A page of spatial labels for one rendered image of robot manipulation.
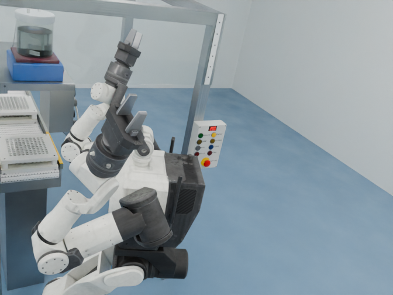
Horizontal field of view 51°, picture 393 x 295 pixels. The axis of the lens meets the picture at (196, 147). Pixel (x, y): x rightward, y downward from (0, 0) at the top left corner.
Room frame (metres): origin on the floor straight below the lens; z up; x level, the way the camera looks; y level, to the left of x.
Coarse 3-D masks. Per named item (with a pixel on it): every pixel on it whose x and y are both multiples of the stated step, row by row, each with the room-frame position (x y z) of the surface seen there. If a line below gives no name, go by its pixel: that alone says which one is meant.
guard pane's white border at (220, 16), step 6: (222, 18) 1.95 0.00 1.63; (216, 24) 1.94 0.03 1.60; (216, 30) 1.94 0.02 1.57; (216, 36) 1.94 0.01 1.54; (216, 42) 1.95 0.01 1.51; (216, 48) 1.95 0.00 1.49; (210, 54) 1.94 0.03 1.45; (210, 60) 1.94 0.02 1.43; (210, 66) 1.94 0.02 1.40; (210, 72) 1.95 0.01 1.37; (210, 78) 1.95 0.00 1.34
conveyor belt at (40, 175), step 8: (0, 128) 1.92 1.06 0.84; (8, 128) 1.94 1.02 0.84; (16, 128) 1.96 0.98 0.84; (24, 128) 1.98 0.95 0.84; (32, 128) 2.00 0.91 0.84; (40, 128) 2.02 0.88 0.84; (8, 176) 1.52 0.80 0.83; (16, 176) 1.54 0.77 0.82; (24, 176) 1.55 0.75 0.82; (32, 176) 1.57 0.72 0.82; (40, 176) 1.59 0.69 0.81; (48, 176) 1.61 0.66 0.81; (56, 176) 1.63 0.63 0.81
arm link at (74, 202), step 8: (104, 184) 0.83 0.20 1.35; (112, 184) 0.84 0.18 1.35; (72, 192) 0.87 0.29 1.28; (96, 192) 0.82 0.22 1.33; (104, 192) 0.82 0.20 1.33; (112, 192) 0.86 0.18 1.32; (64, 200) 0.83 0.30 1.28; (72, 200) 0.84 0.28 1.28; (80, 200) 0.86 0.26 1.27; (88, 200) 0.87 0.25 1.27; (96, 200) 0.82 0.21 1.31; (104, 200) 0.84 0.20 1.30; (72, 208) 0.82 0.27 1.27; (80, 208) 0.82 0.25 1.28; (88, 208) 0.81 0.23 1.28; (96, 208) 0.83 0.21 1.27
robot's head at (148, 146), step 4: (140, 128) 1.18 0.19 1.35; (144, 140) 1.12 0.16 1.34; (148, 140) 1.14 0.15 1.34; (144, 144) 1.12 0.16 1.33; (148, 144) 1.13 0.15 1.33; (152, 144) 1.14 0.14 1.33; (140, 148) 1.12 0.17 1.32; (144, 148) 1.12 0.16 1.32; (148, 148) 1.12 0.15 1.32; (152, 148) 1.14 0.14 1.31; (136, 152) 1.12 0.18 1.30; (140, 152) 1.12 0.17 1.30; (144, 152) 1.13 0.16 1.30; (148, 152) 1.12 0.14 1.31; (152, 152) 1.14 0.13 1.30; (140, 156) 1.13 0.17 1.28; (144, 156) 1.13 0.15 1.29; (148, 156) 1.14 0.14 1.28
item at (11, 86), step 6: (12, 84) 1.51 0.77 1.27; (18, 84) 1.53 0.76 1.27; (24, 84) 1.54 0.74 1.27; (30, 84) 1.55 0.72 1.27; (36, 84) 1.56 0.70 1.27; (42, 84) 1.58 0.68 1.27; (48, 84) 1.59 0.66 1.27; (54, 84) 1.60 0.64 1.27; (60, 84) 1.62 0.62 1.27; (66, 84) 1.63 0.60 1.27; (72, 84) 1.64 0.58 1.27; (12, 90) 1.51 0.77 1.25; (18, 90) 1.53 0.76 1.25; (24, 90) 1.54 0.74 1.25; (30, 90) 1.55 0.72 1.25; (36, 90) 1.56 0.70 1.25; (42, 90) 1.58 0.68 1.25; (48, 90) 1.59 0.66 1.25; (54, 90) 1.60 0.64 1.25; (60, 90) 1.62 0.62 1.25; (66, 90) 1.63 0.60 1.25; (72, 90) 1.65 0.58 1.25
